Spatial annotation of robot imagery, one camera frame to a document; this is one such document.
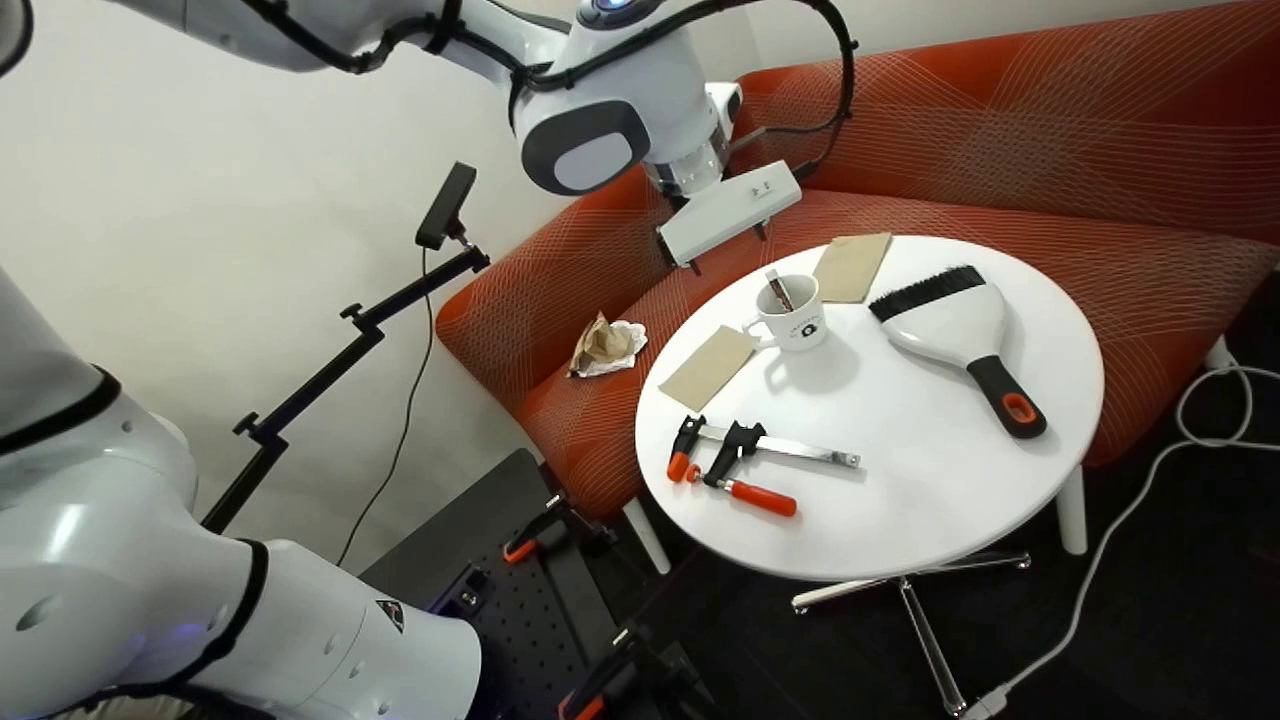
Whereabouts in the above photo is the white floor cable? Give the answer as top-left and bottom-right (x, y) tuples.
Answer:
(955, 358), (1280, 720)

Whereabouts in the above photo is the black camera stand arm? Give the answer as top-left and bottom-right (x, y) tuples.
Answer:
(195, 242), (496, 538)

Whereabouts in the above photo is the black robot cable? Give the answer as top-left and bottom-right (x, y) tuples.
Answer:
(723, 0), (859, 194)

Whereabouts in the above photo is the black perforated mounting board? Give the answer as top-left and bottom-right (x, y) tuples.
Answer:
(355, 446), (711, 720)

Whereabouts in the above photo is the black orange small clamp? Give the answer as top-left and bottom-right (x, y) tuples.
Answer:
(496, 491), (597, 571)
(555, 637), (673, 720)

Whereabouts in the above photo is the orange handled bar clamp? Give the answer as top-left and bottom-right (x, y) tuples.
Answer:
(663, 411), (864, 522)

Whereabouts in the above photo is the chrome table base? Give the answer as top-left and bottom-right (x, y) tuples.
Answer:
(788, 543), (1037, 718)

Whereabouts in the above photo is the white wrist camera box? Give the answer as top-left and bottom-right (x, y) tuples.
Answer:
(653, 156), (807, 272)

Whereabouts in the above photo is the beige paper sheet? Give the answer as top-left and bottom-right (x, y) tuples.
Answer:
(656, 324), (759, 416)
(814, 232), (898, 310)

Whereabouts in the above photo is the orange patterned sofa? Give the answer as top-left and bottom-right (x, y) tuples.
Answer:
(433, 35), (1280, 580)

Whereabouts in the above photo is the black camera on stand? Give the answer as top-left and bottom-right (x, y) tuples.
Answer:
(412, 160), (482, 252)

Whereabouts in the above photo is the white ceramic mug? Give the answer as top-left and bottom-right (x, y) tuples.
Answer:
(739, 267), (831, 361)

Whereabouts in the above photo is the crumpled white cloth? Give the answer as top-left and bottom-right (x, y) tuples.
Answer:
(566, 314), (653, 386)

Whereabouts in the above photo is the thin black camera cable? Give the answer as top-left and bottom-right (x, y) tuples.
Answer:
(332, 250), (448, 571)

